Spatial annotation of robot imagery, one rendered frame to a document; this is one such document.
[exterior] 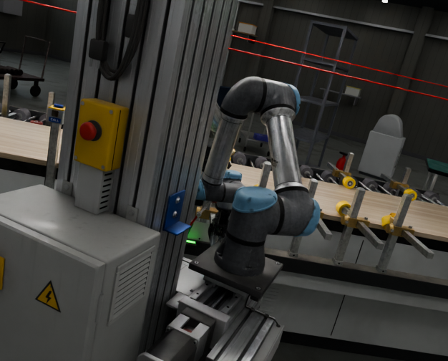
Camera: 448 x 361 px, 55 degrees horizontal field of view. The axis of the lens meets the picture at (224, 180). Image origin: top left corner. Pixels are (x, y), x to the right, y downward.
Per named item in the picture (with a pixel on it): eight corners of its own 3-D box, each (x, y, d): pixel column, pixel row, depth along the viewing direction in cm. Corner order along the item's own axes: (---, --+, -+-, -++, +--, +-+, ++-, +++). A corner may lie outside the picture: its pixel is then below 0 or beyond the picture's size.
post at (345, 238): (338, 273, 227) (366, 189, 214) (332, 272, 227) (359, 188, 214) (336, 270, 231) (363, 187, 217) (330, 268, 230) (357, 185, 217)
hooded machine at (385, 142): (391, 178, 862) (412, 119, 828) (389, 183, 812) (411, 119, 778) (360, 169, 885) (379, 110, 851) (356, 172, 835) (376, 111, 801)
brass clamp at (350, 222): (367, 230, 219) (371, 222, 218) (343, 226, 218) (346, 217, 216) (363, 226, 225) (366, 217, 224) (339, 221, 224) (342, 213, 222)
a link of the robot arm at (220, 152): (235, 77, 131) (195, 207, 153) (267, 84, 135) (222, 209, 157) (225, 65, 140) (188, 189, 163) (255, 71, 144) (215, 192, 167)
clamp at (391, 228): (412, 239, 222) (415, 230, 221) (388, 235, 221) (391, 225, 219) (406, 234, 228) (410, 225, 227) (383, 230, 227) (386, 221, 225)
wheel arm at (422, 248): (432, 259, 198) (434, 253, 197) (426, 258, 197) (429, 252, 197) (396, 228, 233) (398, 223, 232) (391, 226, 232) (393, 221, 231)
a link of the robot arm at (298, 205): (263, 240, 127) (245, 90, 150) (305, 243, 133) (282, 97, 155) (283, 227, 117) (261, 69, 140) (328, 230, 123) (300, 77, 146)
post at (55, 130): (49, 214, 207) (60, 124, 195) (39, 212, 206) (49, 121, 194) (52, 210, 211) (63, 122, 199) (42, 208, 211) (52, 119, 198)
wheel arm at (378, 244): (383, 250, 195) (385, 243, 194) (375, 248, 194) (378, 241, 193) (346, 210, 242) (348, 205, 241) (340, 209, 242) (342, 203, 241)
